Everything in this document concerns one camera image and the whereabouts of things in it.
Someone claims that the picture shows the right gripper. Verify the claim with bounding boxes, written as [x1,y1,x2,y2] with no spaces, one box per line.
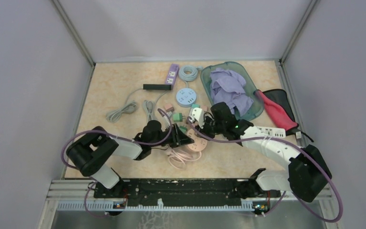
[194,114,225,141]

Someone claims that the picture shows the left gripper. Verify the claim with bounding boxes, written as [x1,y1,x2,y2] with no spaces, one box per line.
[150,122,194,147]

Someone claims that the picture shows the green plug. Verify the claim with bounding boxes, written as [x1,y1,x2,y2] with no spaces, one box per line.
[172,113,185,123]
[179,126,188,133]

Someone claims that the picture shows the pink cable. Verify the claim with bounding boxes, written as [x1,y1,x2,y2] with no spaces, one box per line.
[167,148,203,170]

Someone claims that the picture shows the pink round power socket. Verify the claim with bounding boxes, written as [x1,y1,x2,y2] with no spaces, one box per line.
[183,135,208,153]

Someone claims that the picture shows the blue round power socket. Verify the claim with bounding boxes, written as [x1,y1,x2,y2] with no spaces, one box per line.
[175,88,197,108]

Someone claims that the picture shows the brown pink USB charger plug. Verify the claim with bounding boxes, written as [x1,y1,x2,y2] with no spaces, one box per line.
[200,106,208,112]

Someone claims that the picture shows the white power strip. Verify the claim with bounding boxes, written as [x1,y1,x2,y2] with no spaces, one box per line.
[255,126,286,138]

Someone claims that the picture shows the black power strip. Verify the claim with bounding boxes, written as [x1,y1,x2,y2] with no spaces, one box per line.
[142,84,173,91]

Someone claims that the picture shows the purple power strip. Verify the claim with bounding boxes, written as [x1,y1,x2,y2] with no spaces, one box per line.
[165,63,180,87]

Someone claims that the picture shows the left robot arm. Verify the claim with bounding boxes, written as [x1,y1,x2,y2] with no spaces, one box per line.
[65,120,194,198]

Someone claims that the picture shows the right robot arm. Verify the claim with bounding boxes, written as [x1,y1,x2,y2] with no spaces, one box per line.
[189,102,332,202]

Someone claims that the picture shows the lavender cloth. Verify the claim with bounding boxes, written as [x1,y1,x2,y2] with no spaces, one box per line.
[209,68,254,117]

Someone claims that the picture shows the teal plastic basin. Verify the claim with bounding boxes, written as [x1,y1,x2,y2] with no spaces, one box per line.
[200,62,264,121]

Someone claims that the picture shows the red and black bag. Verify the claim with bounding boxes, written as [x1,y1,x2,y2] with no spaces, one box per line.
[254,89,314,143]

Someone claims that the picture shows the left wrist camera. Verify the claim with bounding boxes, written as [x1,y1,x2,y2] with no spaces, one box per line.
[163,115,171,126]

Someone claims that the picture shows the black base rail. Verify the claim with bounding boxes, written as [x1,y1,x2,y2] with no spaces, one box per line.
[93,178,281,207]

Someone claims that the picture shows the grey cable bundle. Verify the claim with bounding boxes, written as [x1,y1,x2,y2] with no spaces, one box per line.
[106,88,144,123]

